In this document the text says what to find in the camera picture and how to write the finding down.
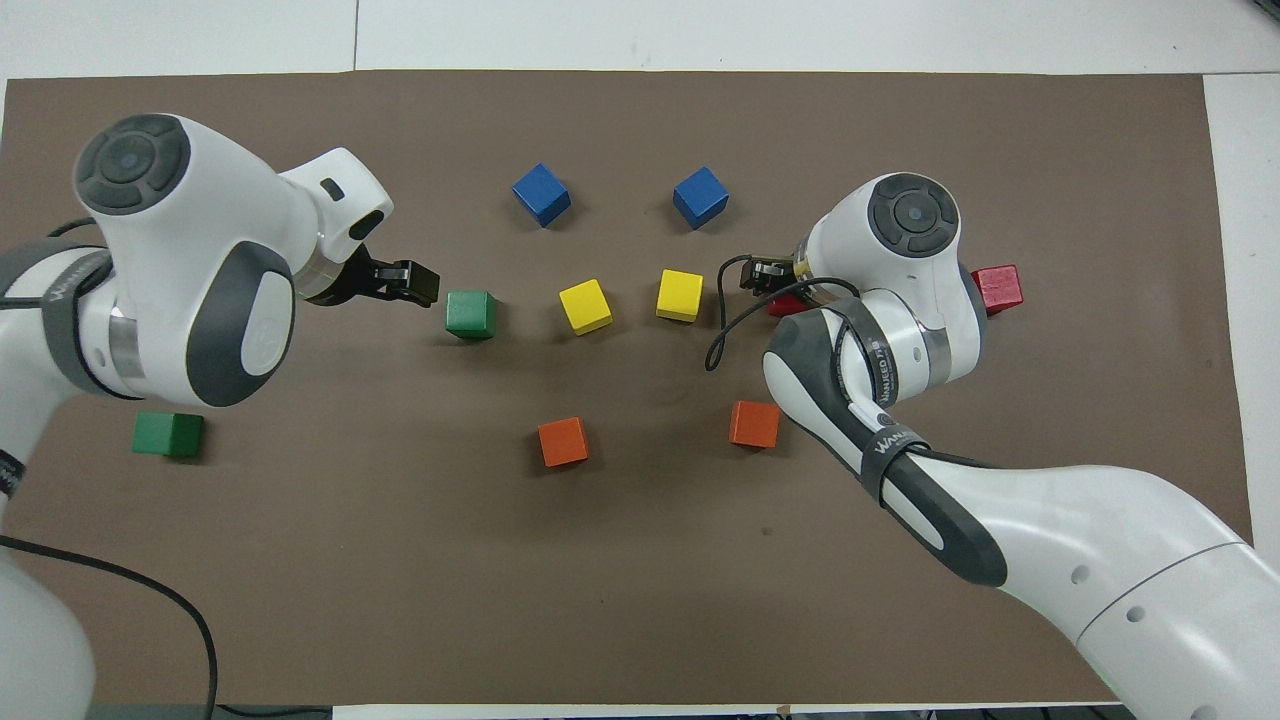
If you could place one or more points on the blue wooden cube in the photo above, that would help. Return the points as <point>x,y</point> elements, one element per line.
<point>700,196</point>
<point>541,193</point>

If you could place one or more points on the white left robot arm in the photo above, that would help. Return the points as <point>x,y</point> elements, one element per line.
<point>200,250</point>

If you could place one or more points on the green wooden cube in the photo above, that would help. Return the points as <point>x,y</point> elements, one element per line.
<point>470,312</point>
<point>168,433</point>

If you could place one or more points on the yellow wooden cube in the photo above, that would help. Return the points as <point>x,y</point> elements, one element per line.
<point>680,294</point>
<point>585,305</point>

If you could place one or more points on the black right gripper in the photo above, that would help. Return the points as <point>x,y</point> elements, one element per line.
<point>794,275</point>

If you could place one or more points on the orange wooden cube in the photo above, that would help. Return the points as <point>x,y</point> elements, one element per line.
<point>754,424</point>
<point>564,441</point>

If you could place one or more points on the brown table mat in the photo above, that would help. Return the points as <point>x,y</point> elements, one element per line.
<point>500,580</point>

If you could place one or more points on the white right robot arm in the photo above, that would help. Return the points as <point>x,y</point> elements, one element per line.
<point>1100,540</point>

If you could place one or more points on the red wooden cube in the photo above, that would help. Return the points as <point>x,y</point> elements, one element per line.
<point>1000,288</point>
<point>785,306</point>

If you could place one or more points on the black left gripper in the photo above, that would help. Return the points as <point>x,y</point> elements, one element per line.
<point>352,280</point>

